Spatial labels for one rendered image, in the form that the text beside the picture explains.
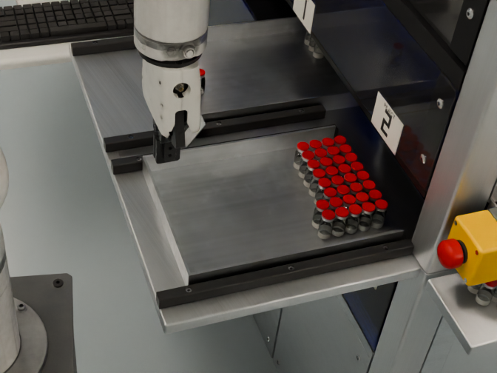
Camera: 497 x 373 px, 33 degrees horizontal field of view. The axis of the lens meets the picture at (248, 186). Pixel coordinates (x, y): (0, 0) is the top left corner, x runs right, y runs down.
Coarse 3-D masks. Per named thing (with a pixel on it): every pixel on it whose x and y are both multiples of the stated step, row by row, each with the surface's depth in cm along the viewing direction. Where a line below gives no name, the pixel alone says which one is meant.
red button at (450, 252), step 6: (444, 240) 113; (450, 240) 112; (438, 246) 113; (444, 246) 112; (450, 246) 111; (456, 246) 111; (438, 252) 113; (444, 252) 112; (450, 252) 111; (456, 252) 111; (462, 252) 111; (444, 258) 112; (450, 258) 111; (456, 258) 111; (462, 258) 111; (444, 264) 112; (450, 264) 111; (456, 264) 111
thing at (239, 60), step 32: (224, 32) 165; (256, 32) 167; (288, 32) 170; (224, 64) 160; (256, 64) 161; (288, 64) 162; (320, 64) 163; (224, 96) 152; (256, 96) 153; (288, 96) 154; (320, 96) 150; (352, 96) 152
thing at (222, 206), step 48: (240, 144) 139; (288, 144) 143; (192, 192) 133; (240, 192) 134; (288, 192) 135; (192, 240) 126; (240, 240) 127; (288, 240) 128; (336, 240) 128; (384, 240) 127
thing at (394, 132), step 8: (376, 104) 130; (384, 104) 128; (376, 112) 131; (384, 112) 128; (392, 112) 126; (376, 120) 131; (392, 120) 126; (376, 128) 132; (384, 128) 129; (392, 128) 127; (400, 128) 124; (384, 136) 130; (392, 136) 127; (400, 136) 125; (392, 144) 128
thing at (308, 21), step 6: (294, 0) 154; (300, 0) 152; (294, 6) 155; (300, 6) 152; (306, 6) 150; (312, 6) 147; (294, 12) 155; (300, 12) 153; (306, 12) 150; (312, 12) 148; (300, 18) 153; (306, 18) 150; (312, 18) 148; (306, 24) 151
